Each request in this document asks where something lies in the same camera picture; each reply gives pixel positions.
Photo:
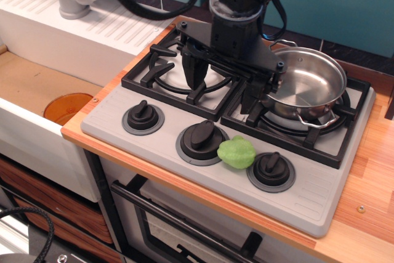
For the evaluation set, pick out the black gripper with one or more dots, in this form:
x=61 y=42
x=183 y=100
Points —
x=235 y=41

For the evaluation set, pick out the green toy cauliflower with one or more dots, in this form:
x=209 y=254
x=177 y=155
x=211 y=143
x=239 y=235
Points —
x=237 y=152

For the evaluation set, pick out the stainless steel pot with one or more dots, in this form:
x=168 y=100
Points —
x=309 y=89

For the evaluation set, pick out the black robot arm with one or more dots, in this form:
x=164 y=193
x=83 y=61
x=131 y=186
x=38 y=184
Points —
x=233 y=7

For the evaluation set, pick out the black middle stove knob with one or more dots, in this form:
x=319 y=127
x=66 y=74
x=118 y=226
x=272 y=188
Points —
x=198 y=143

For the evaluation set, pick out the black stove knob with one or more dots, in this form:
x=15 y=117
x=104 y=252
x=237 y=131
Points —
x=198 y=143
x=271 y=173
x=143 y=119

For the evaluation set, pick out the black left stove knob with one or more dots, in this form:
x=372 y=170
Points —
x=143 y=119

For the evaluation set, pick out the black right stove knob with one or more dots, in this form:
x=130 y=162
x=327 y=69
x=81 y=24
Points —
x=271 y=173

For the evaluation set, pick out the grey toy stove top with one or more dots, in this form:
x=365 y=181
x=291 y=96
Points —
x=309 y=205

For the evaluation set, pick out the white left burner disc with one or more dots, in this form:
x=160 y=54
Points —
x=175 y=77

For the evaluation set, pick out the black left burner grate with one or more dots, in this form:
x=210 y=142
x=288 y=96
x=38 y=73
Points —
x=209 y=103

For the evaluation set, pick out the black burner grate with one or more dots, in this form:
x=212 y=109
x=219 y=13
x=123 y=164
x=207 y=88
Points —
x=209 y=103
x=330 y=145

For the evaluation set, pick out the black right burner grate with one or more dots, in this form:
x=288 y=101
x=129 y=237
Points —
x=330 y=145

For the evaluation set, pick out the toy oven door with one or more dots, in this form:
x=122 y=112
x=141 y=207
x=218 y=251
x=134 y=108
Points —
x=170 y=227

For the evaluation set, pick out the orange plastic plate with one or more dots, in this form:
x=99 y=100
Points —
x=63 y=108

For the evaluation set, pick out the white toy sink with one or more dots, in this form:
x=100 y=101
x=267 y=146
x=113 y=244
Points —
x=44 y=56

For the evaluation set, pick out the wooden drawer fronts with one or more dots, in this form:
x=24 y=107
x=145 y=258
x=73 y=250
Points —
x=78 y=222

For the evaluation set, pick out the black oven door handle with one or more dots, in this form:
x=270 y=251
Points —
x=131 y=193

